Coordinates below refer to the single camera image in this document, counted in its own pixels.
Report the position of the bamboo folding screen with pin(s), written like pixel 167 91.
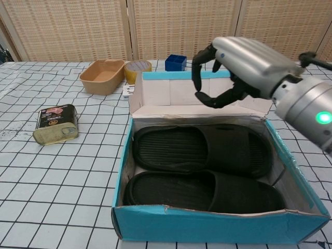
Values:
pixel 64 26

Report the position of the brown paper food tray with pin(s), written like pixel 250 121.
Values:
pixel 96 85

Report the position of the black luncheon meat can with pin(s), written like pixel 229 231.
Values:
pixel 54 119

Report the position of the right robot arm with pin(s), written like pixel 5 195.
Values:
pixel 306 103

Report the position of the black rubber slipper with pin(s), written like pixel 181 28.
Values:
pixel 220 145
pixel 233 197

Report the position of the turquoise cardboard shoe box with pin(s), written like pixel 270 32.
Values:
pixel 194 225

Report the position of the checked light blue tablecloth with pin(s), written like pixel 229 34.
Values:
pixel 39 181

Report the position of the white plug adapter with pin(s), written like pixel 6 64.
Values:
pixel 128 91

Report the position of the blue plastic compartment box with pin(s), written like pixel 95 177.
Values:
pixel 172 64

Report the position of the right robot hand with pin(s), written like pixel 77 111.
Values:
pixel 249 59

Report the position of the clear packing tape roll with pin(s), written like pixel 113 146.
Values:
pixel 129 75

